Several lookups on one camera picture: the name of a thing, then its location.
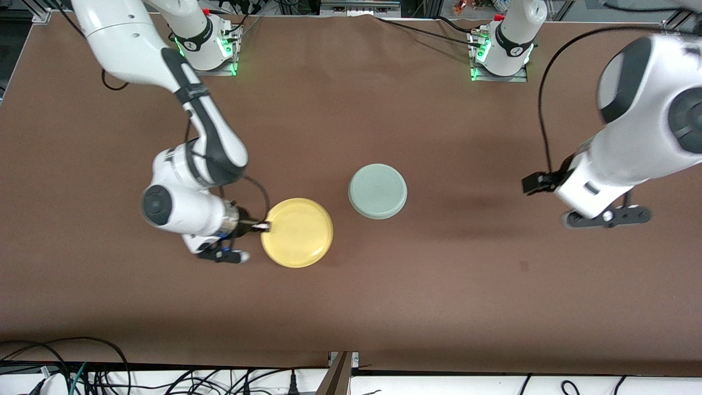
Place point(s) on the aluminium frame corner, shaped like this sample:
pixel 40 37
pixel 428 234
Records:
pixel 670 26
pixel 41 15

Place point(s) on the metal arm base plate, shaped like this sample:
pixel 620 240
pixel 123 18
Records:
pixel 515 78
pixel 189 70

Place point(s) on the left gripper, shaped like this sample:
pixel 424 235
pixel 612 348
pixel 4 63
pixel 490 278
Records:
pixel 555 178

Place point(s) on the white side table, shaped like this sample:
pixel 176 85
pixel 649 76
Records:
pixel 439 387

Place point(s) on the black power plug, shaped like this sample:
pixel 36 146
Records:
pixel 293 385

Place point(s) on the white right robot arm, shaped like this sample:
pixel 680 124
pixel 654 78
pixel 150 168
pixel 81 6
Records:
pixel 126 38

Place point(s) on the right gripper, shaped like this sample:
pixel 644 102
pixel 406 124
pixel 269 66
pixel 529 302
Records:
pixel 245 226

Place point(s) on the white rounded device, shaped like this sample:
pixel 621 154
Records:
pixel 55 385

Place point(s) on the yellow round plate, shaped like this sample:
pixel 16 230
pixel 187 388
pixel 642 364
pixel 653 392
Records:
pixel 299 233

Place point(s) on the pale green round plate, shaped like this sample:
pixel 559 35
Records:
pixel 377 191

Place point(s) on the brown table cover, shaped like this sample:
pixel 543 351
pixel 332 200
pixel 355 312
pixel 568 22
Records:
pixel 351 307

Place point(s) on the aluminium profile post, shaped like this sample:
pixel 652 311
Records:
pixel 337 378

